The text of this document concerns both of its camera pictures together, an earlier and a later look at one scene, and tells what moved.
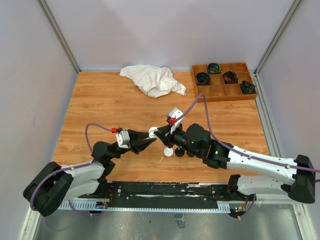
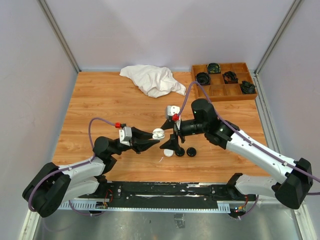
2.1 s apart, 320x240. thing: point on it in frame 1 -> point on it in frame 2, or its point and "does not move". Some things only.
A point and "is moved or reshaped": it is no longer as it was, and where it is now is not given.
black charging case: (190, 154) does not move
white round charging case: (151, 131) is moved or reshaped
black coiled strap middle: (230, 77) does not move
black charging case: (179, 151) does not move
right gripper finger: (164, 135) -> (167, 124)
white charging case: (168, 152) does not move
